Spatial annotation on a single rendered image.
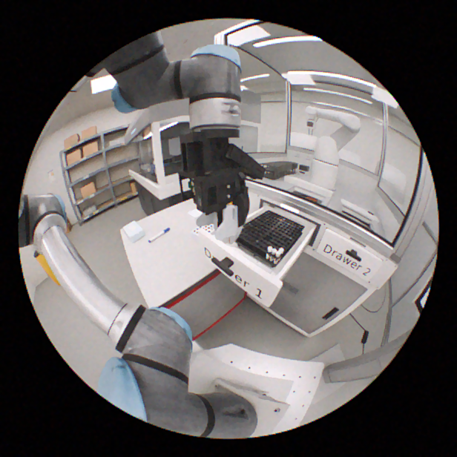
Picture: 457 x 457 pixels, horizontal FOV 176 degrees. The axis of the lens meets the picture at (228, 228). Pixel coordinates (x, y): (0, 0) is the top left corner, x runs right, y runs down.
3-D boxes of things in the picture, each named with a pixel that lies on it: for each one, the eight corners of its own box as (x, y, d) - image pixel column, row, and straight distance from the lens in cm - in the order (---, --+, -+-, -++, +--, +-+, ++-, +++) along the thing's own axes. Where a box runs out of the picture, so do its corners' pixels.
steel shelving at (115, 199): (79, 226, 424) (58, 151, 415) (81, 219, 469) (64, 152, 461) (191, 179, 460) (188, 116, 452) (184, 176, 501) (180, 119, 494)
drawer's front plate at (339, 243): (368, 282, 68) (383, 262, 63) (315, 251, 62) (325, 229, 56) (368, 279, 69) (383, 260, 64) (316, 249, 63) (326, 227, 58)
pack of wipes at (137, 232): (146, 234, 81) (143, 228, 79) (132, 243, 80) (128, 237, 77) (136, 225, 94) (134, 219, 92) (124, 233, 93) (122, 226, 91)
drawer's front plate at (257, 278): (268, 308, 41) (279, 287, 31) (201, 254, 52) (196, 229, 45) (271, 303, 42) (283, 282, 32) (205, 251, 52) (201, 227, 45)
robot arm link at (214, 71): (188, 64, 32) (236, 63, 32) (188, 111, 28) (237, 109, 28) (182, 44, 26) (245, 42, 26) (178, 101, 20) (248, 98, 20)
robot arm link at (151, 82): (111, 61, 30) (182, 36, 26) (135, 95, 34) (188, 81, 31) (90, 91, 23) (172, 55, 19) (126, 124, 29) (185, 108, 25)
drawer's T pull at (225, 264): (231, 277, 35) (231, 274, 34) (211, 261, 38) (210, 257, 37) (240, 269, 36) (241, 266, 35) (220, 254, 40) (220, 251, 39)
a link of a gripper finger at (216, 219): (194, 237, 32) (191, 199, 26) (214, 225, 34) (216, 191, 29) (202, 245, 30) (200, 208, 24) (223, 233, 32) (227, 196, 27)
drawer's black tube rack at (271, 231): (273, 272, 45) (278, 258, 41) (232, 245, 52) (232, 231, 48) (300, 239, 61) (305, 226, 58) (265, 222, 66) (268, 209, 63)
